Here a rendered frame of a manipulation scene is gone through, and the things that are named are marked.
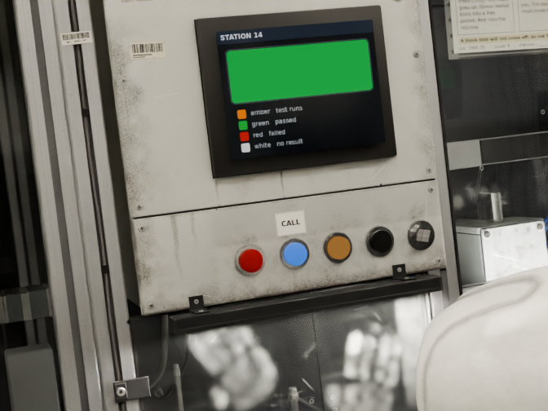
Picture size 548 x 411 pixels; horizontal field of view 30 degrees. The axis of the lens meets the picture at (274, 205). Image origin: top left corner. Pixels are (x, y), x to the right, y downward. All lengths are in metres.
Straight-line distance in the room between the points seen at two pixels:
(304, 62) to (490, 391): 0.78
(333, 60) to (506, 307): 0.76
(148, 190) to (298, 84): 0.23
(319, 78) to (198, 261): 0.28
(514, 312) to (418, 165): 0.80
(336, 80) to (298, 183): 0.14
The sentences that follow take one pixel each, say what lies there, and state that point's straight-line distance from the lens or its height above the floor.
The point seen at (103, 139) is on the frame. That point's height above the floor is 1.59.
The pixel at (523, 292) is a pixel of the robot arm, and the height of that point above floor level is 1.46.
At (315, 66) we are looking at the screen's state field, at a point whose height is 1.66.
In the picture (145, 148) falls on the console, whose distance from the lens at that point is 1.28.
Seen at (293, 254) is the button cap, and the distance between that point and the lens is 1.32.
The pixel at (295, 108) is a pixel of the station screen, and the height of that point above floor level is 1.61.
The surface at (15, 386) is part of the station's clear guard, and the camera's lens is 1.31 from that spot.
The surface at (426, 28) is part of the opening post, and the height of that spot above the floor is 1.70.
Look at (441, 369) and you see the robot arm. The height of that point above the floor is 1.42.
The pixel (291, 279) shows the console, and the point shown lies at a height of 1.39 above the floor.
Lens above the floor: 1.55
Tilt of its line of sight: 3 degrees down
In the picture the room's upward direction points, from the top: 7 degrees counter-clockwise
